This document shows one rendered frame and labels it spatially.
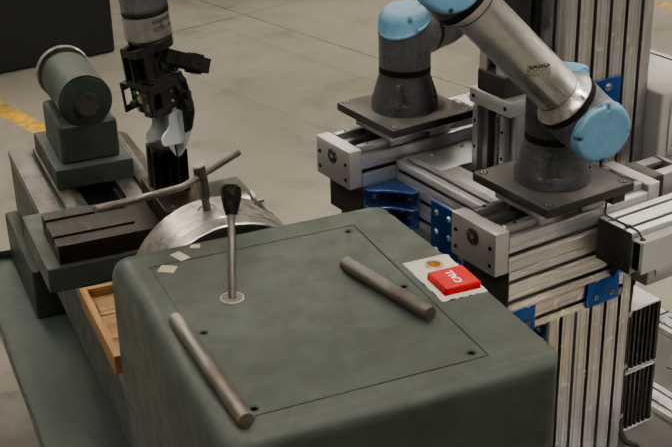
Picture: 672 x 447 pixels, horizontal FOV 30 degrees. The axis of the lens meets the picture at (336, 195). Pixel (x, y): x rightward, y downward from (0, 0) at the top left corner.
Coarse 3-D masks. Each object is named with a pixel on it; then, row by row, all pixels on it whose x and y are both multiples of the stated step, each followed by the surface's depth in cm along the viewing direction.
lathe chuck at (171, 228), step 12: (192, 204) 220; (216, 204) 219; (240, 204) 221; (252, 204) 223; (168, 216) 220; (180, 216) 218; (192, 216) 216; (204, 216) 215; (216, 216) 215; (264, 216) 219; (156, 228) 219; (168, 228) 217; (180, 228) 215; (192, 228) 213; (144, 240) 220; (156, 240) 217; (168, 240) 214; (144, 252) 218
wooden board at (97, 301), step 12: (84, 288) 262; (96, 288) 262; (108, 288) 263; (84, 300) 258; (96, 300) 261; (108, 300) 261; (96, 312) 253; (108, 312) 257; (96, 324) 249; (108, 324) 252; (108, 336) 244; (108, 348) 241; (120, 360) 238; (120, 372) 239
